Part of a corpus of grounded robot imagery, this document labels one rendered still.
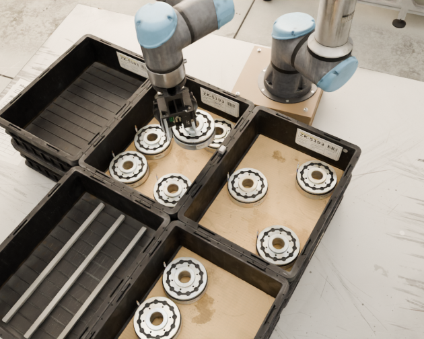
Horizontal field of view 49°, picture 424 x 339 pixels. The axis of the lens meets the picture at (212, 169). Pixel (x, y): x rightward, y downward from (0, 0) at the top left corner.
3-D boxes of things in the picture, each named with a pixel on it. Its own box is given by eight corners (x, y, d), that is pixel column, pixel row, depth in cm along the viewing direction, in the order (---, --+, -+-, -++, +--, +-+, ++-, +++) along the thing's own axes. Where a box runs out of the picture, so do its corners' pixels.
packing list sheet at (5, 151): (16, 77, 166) (15, 77, 165) (71, 93, 160) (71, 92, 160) (-43, 146, 149) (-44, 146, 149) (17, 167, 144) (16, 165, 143)
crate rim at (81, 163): (167, 70, 136) (165, 64, 134) (256, 109, 126) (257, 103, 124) (77, 168, 117) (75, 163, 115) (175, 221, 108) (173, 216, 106)
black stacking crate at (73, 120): (96, 61, 153) (87, 33, 144) (169, 93, 143) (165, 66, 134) (9, 144, 135) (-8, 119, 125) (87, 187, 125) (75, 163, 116)
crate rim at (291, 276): (256, 109, 126) (257, 103, 124) (361, 153, 116) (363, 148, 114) (175, 222, 108) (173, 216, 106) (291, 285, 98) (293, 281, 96)
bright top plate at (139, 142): (149, 120, 132) (148, 119, 131) (178, 134, 129) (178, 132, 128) (127, 144, 127) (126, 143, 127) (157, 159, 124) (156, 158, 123)
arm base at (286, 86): (270, 62, 152) (271, 38, 144) (315, 70, 148) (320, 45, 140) (258, 94, 143) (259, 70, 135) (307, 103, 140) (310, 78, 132)
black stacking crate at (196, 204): (256, 132, 134) (257, 105, 124) (352, 174, 124) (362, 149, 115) (180, 239, 116) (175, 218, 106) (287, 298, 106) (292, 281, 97)
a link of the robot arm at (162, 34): (187, 12, 79) (145, 34, 77) (194, 59, 89) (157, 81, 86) (163, -10, 83) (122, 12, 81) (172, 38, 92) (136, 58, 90)
